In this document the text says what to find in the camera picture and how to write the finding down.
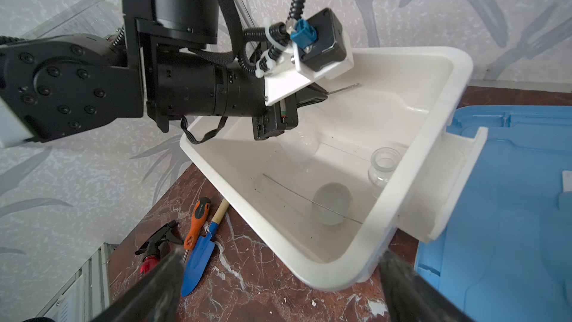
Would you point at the red cylindrical tool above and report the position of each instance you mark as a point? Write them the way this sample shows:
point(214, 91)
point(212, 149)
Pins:
point(148, 264)

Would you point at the blue garden trowel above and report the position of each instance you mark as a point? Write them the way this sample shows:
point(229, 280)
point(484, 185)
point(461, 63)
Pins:
point(201, 255)

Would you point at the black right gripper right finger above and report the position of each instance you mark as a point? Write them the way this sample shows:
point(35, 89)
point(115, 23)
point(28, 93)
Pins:
point(411, 298)

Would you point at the clear plastic measuring beaker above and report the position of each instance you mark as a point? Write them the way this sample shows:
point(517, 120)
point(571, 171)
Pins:
point(300, 144)

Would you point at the small clear plastic cup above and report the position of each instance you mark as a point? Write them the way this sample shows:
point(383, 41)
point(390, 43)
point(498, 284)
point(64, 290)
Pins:
point(383, 164)

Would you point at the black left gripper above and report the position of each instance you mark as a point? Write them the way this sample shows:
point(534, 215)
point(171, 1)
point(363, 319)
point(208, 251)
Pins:
point(283, 116)

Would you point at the blue plastic bin lid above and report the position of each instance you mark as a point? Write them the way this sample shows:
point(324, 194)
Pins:
point(505, 254)

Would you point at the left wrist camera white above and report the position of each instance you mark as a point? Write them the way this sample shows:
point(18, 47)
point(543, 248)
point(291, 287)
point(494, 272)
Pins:
point(325, 59)

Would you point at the white plastic storage bin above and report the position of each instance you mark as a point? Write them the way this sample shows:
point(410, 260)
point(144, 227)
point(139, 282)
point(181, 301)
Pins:
point(401, 98)

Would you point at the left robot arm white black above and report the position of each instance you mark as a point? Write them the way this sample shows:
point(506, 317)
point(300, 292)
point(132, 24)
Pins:
point(171, 59)

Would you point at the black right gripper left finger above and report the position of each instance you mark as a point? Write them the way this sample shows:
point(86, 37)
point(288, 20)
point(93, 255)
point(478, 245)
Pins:
point(155, 297)

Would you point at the orange handled tool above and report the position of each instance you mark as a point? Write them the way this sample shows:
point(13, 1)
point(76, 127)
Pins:
point(199, 216)

